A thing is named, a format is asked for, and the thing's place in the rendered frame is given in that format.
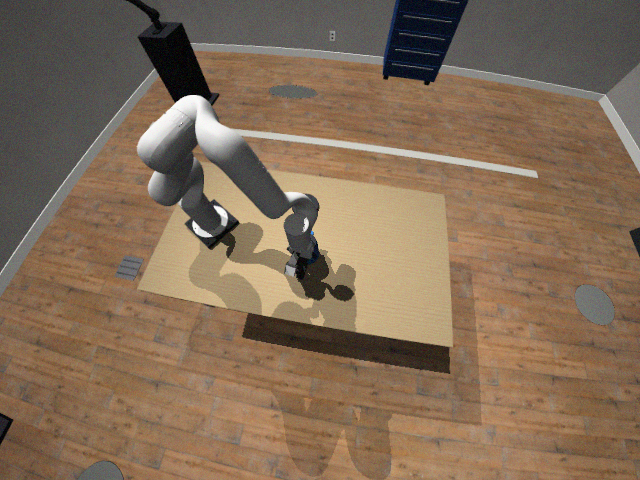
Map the blue kettle with black handle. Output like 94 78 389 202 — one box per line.
296 231 319 280

